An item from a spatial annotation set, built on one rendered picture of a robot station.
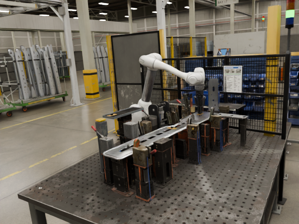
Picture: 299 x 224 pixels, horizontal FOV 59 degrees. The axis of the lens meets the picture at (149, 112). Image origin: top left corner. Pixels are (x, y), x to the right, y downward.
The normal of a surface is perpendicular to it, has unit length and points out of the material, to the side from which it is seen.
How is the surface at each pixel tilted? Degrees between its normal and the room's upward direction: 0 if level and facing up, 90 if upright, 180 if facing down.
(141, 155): 90
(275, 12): 90
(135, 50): 89
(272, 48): 87
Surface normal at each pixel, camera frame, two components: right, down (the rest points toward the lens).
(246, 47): -0.52, 0.23
